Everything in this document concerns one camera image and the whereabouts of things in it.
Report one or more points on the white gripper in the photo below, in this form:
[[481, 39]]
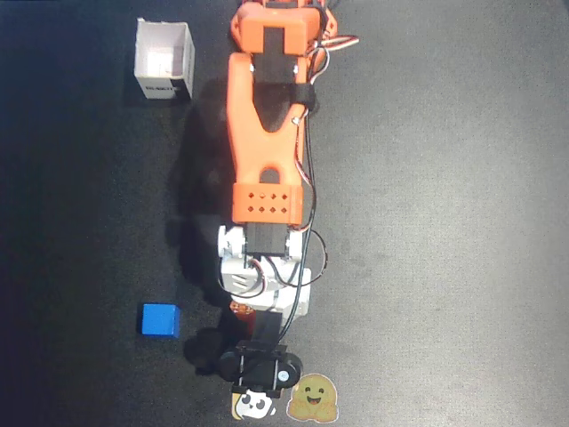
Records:
[[295, 304]]

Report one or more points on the orange and white robot arm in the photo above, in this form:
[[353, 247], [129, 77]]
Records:
[[242, 133]]

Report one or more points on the blue cube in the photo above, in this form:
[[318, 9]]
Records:
[[159, 319]]

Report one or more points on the yellow robot sticker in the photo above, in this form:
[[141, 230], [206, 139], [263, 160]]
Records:
[[255, 402]]

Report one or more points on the hugging face emoji sticker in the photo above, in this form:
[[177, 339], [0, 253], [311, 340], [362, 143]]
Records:
[[312, 397]]

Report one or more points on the white cardboard box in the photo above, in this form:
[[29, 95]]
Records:
[[162, 58]]

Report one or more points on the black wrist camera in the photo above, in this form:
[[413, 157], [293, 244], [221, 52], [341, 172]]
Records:
[[262, 369]]

